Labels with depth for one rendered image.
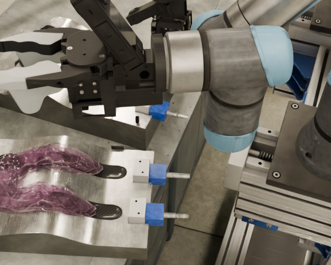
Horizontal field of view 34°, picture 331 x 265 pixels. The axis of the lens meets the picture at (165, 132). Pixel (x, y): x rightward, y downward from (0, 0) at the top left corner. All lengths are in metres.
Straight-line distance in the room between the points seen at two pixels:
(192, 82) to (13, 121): 0.90
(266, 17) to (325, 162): 0.38
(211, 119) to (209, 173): 1.60
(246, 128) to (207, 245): 1.44
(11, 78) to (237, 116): 0.28
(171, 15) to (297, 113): 0.38
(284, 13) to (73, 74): 0.31
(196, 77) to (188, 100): 0.85
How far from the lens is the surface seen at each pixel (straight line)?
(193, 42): 0.63
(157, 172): 1.24
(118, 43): 0.61
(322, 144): 1.04
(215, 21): 0.80
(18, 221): 1.19
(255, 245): 1.92
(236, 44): 0.64
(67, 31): 0.68
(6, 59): 1.56
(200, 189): 2.26
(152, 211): 1.19
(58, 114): 1.41
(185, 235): 2.15
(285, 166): 1.07
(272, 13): 0.76
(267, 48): 0.64
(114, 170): 1.27
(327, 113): 0.99
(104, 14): 0.59
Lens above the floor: 1.89
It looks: 51 degrees down
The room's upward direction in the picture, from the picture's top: 2 degrees clockwise
